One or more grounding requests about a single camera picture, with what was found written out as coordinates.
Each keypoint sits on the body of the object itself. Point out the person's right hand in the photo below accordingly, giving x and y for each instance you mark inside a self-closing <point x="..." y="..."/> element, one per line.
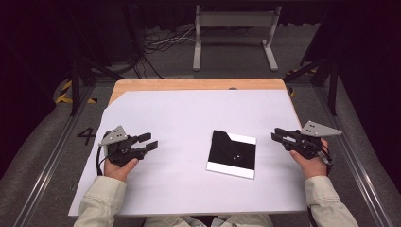
<point x="313" y="167"/>

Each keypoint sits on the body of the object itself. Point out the white metal stand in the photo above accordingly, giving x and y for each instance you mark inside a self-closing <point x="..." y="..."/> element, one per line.
<point x="235" y="19"/>

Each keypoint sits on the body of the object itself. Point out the yellow-black hazard tape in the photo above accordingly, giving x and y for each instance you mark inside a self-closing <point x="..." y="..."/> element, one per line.
<point x="293" y="92"/>
<point x="64" y="91"/>

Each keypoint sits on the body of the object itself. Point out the person's left hand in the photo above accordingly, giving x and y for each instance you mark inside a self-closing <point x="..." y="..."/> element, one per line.
<point x="116" y="171"/>

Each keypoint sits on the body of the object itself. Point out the white board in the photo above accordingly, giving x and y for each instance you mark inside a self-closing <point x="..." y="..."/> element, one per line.
<point x="189" y="113"/>

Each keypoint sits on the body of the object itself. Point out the black card sheet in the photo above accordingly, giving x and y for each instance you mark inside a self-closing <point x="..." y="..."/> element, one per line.
<point x="225" y="151"/>

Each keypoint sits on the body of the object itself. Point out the aluminium floor rail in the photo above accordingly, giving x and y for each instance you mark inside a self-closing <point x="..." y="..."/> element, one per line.
<point x="53" y="160"/>
<point x="353" y="157"/>

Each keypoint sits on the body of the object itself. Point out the person's pale jacket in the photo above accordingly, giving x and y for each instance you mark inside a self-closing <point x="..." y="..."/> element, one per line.
<point x="239" y="221"/>

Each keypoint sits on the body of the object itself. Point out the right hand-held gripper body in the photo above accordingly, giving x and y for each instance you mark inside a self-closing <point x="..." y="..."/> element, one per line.
<point x="307" y="143"/>

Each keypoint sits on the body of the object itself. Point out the black metal stand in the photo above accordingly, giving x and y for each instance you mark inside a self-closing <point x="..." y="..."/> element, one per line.
<point x="332" y="82"/>
<point x="75" y="82"/>

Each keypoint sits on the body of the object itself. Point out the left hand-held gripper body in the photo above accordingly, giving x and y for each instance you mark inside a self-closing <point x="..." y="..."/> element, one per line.
<point x="121" y="151"/>

